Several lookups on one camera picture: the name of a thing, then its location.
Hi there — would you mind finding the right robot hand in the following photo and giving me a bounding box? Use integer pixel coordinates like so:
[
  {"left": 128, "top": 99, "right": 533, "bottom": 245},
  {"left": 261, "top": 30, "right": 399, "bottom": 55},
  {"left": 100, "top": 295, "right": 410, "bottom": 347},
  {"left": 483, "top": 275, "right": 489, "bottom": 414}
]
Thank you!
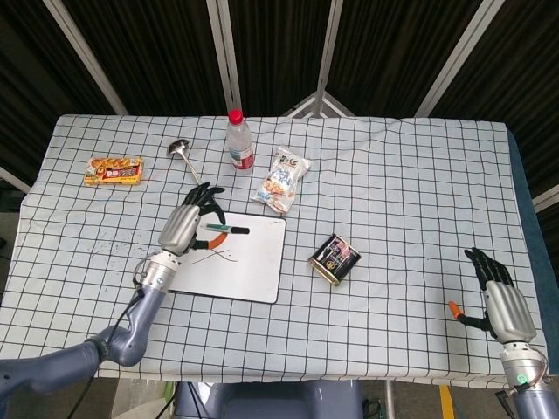
[{"left": 448, "top": 247, "right": 538, "bottom": 344}]

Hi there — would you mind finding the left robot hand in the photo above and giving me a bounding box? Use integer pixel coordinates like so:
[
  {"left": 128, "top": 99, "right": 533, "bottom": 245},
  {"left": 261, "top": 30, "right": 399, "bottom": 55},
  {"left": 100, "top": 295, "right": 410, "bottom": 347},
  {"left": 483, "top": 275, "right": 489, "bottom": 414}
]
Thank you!
[{"left": 156, "top": 182, "right": 230, "bottom": 257}]

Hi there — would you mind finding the green whiteboard marker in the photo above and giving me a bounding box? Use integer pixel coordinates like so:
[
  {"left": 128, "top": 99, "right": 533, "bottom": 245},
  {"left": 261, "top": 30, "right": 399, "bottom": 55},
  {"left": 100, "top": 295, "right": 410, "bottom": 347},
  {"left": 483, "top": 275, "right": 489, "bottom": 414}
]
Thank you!
[{"left": 204, "top": 223, "right": 252, "bottom": 236}]

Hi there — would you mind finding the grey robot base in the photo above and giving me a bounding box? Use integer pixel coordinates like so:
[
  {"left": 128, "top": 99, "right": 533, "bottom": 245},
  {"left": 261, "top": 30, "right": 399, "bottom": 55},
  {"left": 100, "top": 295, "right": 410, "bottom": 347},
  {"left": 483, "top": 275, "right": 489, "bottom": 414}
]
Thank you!
[{"left": 174, "top": 380, "right": 364, "bottom": 419}]

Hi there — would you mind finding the white dry-erase board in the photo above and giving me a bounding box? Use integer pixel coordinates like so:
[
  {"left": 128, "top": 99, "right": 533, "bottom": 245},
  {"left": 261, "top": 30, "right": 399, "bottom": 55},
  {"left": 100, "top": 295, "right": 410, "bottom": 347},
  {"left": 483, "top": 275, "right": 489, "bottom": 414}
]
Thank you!
[{"left": 168, "top": 211, "right": 288, "bottom": 306}]

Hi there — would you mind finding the yellow food box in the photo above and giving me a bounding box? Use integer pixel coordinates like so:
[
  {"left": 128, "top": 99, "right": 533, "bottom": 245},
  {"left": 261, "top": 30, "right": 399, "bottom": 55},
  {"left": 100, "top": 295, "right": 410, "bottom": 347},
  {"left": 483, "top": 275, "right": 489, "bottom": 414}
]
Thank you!
[{"left": 82, "top": 155, "right": 145, "bottom": 187}]

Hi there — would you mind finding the clear water bottle red cap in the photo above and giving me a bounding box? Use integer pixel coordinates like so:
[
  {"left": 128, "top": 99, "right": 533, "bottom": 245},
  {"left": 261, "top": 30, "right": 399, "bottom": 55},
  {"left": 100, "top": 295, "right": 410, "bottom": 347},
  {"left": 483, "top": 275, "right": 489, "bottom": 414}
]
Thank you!
[{"left": 225, "top": 108, "right": 255, "bottom": 172}]

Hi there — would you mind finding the white snack bag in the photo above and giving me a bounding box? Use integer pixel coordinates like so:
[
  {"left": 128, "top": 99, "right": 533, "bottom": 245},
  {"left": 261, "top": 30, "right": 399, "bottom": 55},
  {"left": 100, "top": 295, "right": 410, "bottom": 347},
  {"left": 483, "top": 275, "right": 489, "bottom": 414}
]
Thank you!
[{"left": 250, "top": 145, "right": 312, "bottom": 215}]

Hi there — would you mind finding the black luncheon meat can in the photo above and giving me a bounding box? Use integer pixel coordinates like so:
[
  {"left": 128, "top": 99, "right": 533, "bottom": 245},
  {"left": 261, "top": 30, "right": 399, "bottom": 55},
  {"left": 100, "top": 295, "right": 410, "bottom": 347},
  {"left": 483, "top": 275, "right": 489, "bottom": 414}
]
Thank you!
[{"left": 307, "top": 233, "right": 362, "bottom": 288}]

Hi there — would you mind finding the white checked tablecloth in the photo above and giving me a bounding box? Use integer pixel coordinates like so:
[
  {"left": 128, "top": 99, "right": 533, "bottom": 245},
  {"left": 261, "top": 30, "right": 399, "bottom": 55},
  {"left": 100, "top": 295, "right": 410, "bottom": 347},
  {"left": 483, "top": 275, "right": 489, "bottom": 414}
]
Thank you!
[{"left": 0, "top": 113, "right": 549, "bottom": 386}]

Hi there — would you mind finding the dark folding partition screen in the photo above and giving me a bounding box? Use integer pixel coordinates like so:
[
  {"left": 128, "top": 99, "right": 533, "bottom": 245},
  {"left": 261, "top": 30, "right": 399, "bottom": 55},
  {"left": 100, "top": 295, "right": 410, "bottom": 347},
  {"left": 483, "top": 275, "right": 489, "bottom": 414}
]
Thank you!
[{"left": 0, "top": 0, "right": 559, "bottom": 213}]

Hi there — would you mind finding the metal ladle with black handle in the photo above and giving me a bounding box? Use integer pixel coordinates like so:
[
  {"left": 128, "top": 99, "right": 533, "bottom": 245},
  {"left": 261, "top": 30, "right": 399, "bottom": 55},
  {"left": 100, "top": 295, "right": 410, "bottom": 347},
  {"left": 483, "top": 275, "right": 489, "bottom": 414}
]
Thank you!
[{"left": 167, "top": 138, "right": 207, "bottom": 188}]

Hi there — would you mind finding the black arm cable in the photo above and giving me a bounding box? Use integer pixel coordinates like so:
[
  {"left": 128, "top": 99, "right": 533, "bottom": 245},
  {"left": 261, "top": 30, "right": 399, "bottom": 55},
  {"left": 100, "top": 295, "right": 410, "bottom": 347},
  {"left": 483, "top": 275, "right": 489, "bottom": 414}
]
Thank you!
[{"left": 102, "top": 259, "right": 148, "bottom": 350}]

